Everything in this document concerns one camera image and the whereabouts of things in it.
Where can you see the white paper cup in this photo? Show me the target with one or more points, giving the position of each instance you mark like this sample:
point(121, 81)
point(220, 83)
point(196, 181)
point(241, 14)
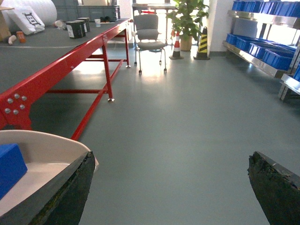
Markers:
point(98, 22)

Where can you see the large cardboard box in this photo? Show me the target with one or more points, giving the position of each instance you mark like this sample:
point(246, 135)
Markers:
point(4, 29)

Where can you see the steel flow rack shelf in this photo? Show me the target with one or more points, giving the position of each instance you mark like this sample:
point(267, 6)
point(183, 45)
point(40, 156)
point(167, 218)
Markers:
point(289, 86)

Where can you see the blue bin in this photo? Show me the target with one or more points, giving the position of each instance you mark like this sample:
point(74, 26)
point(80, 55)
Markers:
point(258, 50)
point(279, 59)
point(243, 43)
point(232, 39)

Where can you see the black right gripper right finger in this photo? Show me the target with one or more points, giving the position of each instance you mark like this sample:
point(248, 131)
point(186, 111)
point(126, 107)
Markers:
point(276, 188)

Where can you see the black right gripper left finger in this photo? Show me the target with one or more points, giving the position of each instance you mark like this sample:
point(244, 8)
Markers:
point(67, 205)

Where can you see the black product box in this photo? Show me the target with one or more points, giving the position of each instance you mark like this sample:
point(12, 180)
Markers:
point(75, 29)
point(86, 23)

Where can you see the blue bin far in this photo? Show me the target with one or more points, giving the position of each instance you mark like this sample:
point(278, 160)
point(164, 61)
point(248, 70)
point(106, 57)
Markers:
point(232, 39)

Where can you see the black product box front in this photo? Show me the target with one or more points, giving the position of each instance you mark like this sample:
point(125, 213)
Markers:
point(75, 29)

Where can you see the red metal table frame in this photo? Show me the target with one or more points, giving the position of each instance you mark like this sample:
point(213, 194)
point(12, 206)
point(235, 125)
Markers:
point(31, 69)

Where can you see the beige plastic dustpan tray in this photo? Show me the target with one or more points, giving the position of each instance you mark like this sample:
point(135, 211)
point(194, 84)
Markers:
point(50, 159)

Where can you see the yellow black traffic cone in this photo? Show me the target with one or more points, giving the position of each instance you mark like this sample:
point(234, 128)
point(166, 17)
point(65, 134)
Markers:
point(202, 52)

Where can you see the blue plastic block part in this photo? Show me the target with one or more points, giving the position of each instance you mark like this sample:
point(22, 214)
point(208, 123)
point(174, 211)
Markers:
point(12, 167)

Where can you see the blue bin near right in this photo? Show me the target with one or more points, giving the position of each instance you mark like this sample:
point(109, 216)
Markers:
point(279, 59)

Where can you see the white printed bag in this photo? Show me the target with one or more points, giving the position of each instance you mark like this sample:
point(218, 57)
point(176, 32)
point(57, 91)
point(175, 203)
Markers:
point(26, 19)

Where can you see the black product box rear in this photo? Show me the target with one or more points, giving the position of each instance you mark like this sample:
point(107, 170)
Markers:
point(86, 23)

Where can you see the grey office chair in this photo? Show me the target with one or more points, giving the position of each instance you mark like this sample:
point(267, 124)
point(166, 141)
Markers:
point(146, 26)

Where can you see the green potted plant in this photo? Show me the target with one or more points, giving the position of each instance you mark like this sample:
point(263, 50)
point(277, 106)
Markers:
point(187, 20)

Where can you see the red white traffic cone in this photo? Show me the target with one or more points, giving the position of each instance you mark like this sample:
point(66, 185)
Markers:
point(176, 55)

